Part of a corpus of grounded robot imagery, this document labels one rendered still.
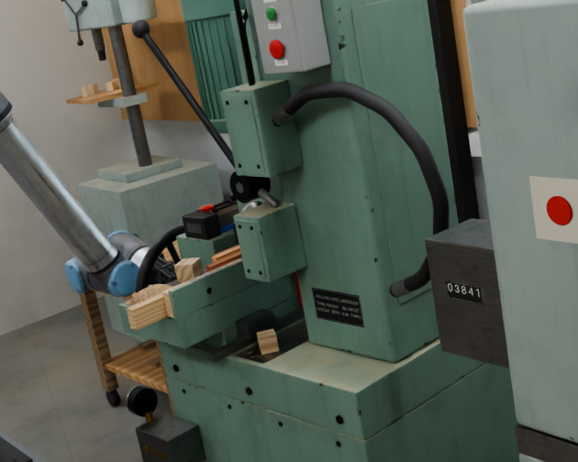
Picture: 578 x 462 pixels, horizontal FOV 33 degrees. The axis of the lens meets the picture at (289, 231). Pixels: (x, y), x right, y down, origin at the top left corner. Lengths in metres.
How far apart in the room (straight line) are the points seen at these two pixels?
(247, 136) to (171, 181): 2.59
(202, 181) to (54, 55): 1.15
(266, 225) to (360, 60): 0.33
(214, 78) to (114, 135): 3.33
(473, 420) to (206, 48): 0.85
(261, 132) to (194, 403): 0.66
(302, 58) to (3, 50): 3.49
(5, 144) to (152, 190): 2.00
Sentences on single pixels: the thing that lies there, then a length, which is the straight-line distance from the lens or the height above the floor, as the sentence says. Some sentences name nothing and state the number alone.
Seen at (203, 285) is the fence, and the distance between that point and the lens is 1.85.
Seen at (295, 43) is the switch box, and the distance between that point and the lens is 1.55.
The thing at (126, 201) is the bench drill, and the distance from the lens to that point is 4.15.
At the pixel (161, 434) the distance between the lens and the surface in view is 2.06.
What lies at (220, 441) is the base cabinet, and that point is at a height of 0.60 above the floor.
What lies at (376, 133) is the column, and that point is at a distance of 1.62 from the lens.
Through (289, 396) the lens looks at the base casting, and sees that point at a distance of 1.77.
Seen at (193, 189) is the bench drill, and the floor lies 0.62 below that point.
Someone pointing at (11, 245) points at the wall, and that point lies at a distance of 4.99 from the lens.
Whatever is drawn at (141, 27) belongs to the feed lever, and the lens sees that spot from 1.92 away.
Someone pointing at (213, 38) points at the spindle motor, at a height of 1.38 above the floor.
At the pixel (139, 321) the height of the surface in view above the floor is 0.91.
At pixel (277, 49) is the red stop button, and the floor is 1.36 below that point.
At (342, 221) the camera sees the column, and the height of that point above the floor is 1.05.
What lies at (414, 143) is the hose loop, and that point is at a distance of 1.46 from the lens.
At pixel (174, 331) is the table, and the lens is 1.85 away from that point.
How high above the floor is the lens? 1.49
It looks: 15 degrees down
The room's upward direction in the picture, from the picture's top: 11 degrees counter-clockwise
